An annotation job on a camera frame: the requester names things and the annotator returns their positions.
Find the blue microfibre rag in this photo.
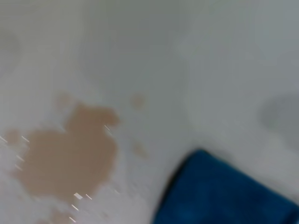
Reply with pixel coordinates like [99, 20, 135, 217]
[151, 148, 299, 224]

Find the brown water stain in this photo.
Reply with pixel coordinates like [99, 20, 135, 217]
[0, 92, 150, 224]

